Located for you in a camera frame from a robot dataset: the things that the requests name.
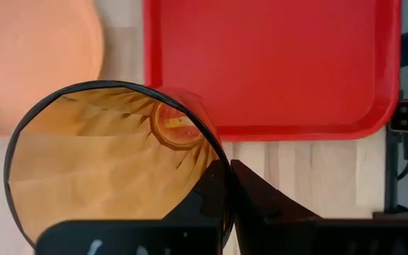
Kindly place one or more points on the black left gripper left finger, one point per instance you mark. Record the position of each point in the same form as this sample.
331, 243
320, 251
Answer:
136, 237

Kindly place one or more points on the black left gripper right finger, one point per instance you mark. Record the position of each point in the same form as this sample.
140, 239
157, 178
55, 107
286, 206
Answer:
278, 230

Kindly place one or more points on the amber ribbed glass cup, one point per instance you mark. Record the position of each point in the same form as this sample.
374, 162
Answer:
83, 170

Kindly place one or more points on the orange round plate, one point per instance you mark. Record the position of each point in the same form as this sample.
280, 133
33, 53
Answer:
30, 53

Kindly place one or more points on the red plastic tray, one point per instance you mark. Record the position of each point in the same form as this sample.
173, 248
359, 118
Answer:
278, 63

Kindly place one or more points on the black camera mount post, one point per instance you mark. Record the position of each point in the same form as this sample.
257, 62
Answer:
391, 170

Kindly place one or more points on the black table-level camera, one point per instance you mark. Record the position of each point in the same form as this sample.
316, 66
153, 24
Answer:
406, 117

